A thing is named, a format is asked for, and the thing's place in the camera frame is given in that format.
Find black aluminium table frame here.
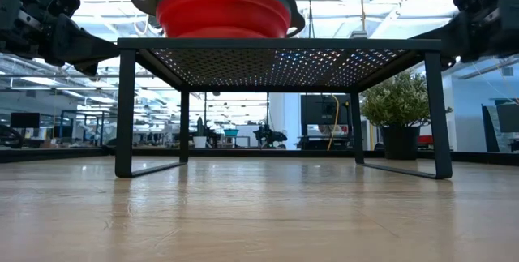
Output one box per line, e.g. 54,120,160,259
0,147,519,165

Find white pot with cactus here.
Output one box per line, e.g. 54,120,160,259
191,116,208,149

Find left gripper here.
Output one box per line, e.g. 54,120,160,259
0,0,121,77

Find black cabinet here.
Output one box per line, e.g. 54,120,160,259
299,93,353,151

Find green potted plant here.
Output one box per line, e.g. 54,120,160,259
359,70,454,161

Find red grey collapsible colander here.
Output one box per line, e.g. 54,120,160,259
130,0,307,39

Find yellow floor cable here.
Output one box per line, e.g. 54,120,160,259
326,93,341,152

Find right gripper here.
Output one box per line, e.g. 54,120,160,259
410,0,519,71

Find black perforated metal stand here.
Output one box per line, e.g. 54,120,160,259
114,37,453,180

